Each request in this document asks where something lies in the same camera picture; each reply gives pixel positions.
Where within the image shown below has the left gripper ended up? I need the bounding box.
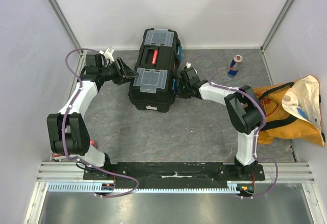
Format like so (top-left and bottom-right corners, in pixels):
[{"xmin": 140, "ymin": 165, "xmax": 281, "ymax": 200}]
[{"xmin": 100, "ymin": 58, "xmax": 139, "ymax": 86}]

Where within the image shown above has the black plastic toolbox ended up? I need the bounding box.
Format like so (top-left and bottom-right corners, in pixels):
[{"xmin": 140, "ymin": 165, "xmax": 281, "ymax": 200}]
[{"xmin": 128, "ymin": 28, "xmax": 182, "ymax": 113}]

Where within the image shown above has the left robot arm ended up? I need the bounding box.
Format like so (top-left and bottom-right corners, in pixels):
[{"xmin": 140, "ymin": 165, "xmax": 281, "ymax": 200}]
[{"xmin": 46, "ymin": 49, "xmax": 138, "ymax": 180}]

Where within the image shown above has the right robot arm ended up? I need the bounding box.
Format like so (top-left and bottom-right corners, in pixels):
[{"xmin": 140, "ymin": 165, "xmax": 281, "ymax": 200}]
[{"xmin": 178, "ymin": 66, "xmax": 266, "ymax": 180}]

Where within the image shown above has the red bull can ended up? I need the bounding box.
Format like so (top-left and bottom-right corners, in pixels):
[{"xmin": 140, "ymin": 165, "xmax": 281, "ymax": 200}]
[{"xmin": 227, "ymin": 55, "xmax": 243, "ymax": 77}]

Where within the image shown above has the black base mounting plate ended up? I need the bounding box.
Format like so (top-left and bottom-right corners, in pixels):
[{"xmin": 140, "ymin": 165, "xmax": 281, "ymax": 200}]
[{"xmin": 83, "ymin": 161, "xmax": 266, "ymax": 187}]

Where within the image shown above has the yellow tote bag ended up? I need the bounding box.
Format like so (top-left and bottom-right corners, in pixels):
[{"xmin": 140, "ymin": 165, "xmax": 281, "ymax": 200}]
[{"xmin": 254, "ymin": 75, "xmax": 325, "ymax": 147}]

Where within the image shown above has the red white small box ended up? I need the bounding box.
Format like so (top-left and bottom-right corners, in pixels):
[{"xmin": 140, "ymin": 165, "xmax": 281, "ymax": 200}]
[{"xmin": 52, "ymin": 140, "xmax": 97, "ymax": 161}]

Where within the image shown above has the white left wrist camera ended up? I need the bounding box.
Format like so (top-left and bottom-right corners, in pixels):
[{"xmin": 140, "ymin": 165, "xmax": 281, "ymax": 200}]
[{"xmin": 99, "ymin": 46, "xmax": 114, "ymax": 62}]

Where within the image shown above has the aluminium front frame rail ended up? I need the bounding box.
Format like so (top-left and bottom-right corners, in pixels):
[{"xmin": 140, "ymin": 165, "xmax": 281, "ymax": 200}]
[{"xmin": 37, "ymin": 162, "xmax": 315, "ymax": 184}]

